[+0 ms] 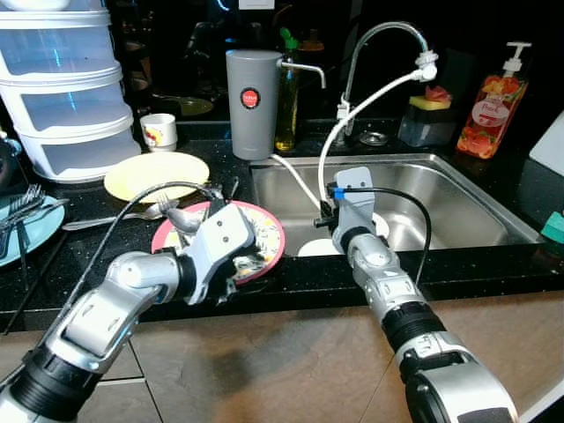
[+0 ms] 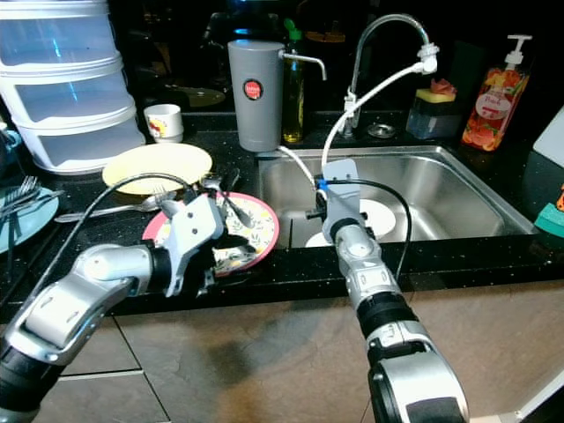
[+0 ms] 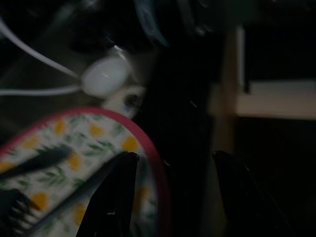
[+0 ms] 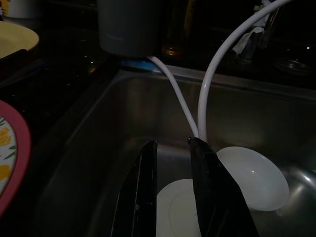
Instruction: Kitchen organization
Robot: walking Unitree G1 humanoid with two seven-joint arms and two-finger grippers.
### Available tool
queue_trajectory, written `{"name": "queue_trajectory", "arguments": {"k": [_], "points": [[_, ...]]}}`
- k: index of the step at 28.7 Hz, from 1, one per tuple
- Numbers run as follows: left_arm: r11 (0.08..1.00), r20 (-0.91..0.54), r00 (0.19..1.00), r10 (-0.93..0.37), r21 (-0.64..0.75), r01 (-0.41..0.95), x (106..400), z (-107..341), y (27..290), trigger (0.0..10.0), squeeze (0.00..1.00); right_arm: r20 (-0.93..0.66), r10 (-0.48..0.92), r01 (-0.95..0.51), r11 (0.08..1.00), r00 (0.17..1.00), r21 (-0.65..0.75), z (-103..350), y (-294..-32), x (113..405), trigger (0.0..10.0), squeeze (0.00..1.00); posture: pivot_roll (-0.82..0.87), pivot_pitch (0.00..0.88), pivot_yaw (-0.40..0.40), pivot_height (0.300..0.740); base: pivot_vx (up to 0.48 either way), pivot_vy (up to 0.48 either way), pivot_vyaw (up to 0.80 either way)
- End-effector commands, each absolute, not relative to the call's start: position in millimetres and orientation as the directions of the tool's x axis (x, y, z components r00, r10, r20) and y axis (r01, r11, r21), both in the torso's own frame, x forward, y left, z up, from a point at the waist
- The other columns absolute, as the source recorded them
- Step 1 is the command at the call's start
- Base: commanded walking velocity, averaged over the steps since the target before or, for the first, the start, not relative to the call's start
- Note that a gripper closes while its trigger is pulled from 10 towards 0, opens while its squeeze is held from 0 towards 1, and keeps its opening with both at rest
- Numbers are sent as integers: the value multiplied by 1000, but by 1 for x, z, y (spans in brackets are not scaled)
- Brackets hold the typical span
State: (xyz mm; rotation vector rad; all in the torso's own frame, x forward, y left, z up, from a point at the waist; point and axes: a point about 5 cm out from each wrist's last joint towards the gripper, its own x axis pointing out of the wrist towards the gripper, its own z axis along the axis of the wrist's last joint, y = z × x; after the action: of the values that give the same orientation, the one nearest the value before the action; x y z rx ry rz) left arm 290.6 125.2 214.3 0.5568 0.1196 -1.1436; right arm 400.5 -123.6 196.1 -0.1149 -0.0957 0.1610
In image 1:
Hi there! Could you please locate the small steel spoon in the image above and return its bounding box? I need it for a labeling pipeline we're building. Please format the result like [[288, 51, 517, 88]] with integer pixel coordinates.
[[201, 182, 226, 202]]

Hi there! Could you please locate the steel fork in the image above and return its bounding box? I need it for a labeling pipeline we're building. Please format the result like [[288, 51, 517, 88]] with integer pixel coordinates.
[[13, 184, 45, 252], [0, 184, 36, 256], [62, 204, 173, 232]]

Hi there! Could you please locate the pink floral plate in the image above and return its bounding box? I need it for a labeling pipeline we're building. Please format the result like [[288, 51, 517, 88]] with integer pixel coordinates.
[[152, 200, 286, 285]]

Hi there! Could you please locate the round metal drain cap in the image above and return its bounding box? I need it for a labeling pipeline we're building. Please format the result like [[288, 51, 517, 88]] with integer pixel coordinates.
[[358, 130, 390, 147]]

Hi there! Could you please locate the grey water filter canister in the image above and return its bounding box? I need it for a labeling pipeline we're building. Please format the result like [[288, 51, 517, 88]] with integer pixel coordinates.
[[226, 48, 327, 161]]

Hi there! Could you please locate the green-capped oil bottle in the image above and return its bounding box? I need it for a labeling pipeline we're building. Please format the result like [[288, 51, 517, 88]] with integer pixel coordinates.
[[275, 26, 301, 152]]

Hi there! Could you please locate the dark sponge holder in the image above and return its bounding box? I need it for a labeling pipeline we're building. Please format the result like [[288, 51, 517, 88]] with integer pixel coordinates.
[[397, 95, 456, 148]]

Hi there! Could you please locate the pale yellow plate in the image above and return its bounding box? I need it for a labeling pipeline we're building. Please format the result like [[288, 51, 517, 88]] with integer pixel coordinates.
[[103, 152, 211, 204]]

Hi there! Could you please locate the stainless steel sink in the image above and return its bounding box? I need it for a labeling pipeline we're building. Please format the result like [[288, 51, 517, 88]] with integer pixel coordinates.
[[249, 153, 545, 258]]

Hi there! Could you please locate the yellow sponge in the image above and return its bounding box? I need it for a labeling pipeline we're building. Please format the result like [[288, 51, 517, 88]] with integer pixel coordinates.
[[409, 95, 452, 111]]

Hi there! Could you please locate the white printed cup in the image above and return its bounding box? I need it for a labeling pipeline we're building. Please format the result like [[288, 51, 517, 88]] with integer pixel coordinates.
[[139, 113, 178, 152]]

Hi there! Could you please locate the red scrub pad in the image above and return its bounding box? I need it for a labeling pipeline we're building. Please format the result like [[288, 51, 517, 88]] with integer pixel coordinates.
[[425, 85, 454, 104]]

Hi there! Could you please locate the olive plate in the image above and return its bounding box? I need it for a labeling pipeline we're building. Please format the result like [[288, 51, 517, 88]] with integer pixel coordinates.
[[157, 97, 212, 117]]

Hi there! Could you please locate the orange dish soap pump bottle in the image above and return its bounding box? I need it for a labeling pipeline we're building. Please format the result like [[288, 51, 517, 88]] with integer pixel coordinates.
[[456, 41, 532, 160]]

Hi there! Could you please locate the teal plate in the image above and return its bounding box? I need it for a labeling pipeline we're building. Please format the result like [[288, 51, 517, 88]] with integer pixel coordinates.
[[0, 194, 65, 268]]

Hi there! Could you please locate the chrome gooseneck faucet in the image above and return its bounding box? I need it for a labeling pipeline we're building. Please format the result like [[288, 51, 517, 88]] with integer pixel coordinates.
[[339, 21, 434, 140]]

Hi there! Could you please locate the steel table knife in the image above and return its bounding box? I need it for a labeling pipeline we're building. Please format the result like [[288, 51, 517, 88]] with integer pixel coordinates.
[[0, 199, 70, 232]]

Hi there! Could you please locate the green sponge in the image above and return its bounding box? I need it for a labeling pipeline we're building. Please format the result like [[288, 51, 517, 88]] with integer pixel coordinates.
[[540, 211, 564, 246]]

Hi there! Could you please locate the white plastic drawer tower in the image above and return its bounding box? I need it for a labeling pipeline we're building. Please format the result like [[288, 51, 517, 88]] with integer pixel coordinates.
[[0, 0, 142, 183]]

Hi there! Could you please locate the white cutting board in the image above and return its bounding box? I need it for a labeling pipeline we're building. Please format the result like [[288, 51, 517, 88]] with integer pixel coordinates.
[[527, 115, 564, 173]]

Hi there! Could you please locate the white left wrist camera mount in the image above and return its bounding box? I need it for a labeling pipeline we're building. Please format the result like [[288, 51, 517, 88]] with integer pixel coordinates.
[[185, 201, 258, 305]]

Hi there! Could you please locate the white filter hose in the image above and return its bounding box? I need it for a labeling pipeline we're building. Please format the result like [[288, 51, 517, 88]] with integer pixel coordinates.
[[269, 53, 440, 212]]

